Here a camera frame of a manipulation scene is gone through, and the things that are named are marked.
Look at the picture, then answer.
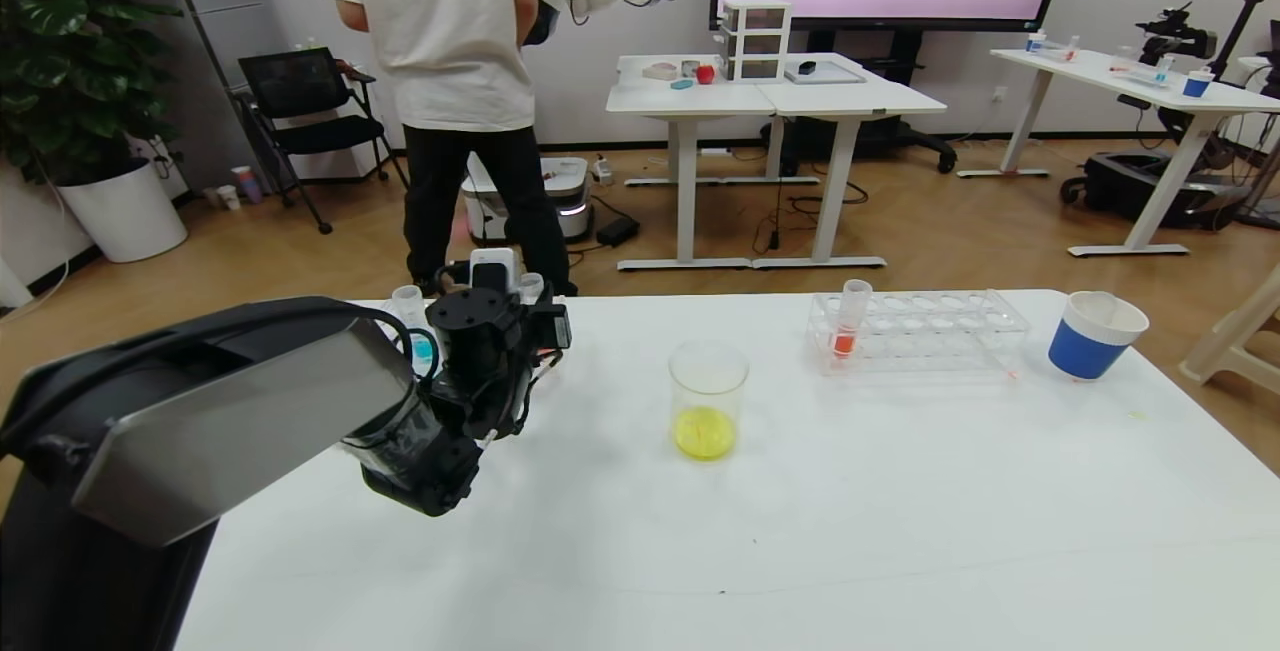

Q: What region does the beige plastic stool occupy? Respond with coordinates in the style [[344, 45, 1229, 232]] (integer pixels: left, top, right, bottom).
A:
[[1178, 266, 1280, 387]]

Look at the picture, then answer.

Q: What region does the blue pigment test tube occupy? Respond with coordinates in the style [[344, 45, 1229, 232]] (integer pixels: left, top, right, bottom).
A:
[[391, 285, 442, 372]]

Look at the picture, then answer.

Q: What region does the blue white paper cup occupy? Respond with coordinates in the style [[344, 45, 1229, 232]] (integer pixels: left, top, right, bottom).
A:
[[1048, 291, 1150, 382]]

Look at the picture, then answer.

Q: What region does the white wheeled robot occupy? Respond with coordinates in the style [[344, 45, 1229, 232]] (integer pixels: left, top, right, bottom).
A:
[[460, 0, 676, 244]]

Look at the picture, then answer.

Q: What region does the white standing desk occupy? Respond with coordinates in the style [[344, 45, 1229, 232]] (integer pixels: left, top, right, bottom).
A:
[[757, 53, 947, 270], [605, 53, 779, 272]]

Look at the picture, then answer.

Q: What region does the green leafy plant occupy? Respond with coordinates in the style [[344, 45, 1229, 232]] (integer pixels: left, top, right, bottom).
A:
[[0, 0, 186, 187]]

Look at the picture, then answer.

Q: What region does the clear glass beaker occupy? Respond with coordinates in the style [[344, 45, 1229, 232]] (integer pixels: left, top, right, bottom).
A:
[[668, 341, 750, 462]]

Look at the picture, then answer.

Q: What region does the grey tray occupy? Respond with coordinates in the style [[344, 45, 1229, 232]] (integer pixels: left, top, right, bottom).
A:
[[783, 61, 866, 85]]

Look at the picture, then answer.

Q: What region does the black camera rig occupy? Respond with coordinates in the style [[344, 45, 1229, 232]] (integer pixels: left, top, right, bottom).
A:
[[1135, 3, 1219, 67]]

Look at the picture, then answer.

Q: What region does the long white desk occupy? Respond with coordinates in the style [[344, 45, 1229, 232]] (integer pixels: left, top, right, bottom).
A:
[[955, 48, 1280, 258]]

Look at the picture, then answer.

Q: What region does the black display stand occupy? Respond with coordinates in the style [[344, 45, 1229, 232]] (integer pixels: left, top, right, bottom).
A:
[[760, 29, 956, 175]]

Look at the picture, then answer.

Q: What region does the person in white shirt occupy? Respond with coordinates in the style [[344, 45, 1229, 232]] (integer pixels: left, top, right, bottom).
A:
[[320, 0, 579, 297]]

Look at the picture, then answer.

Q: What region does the clear drawer organizer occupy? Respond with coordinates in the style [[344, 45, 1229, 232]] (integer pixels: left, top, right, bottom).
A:
[[718, 0, 793, 84]]

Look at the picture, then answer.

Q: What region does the black folding chair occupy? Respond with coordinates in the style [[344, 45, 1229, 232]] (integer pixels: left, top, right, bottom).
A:
[[237, 46, 409, 235]]

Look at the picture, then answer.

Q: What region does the white planter pot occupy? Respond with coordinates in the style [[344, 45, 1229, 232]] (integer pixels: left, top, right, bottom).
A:
[[55, 157, 188, 263]]

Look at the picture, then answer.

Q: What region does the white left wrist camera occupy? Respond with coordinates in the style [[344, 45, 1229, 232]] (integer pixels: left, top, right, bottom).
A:
[[468, 248, 519, 294]]

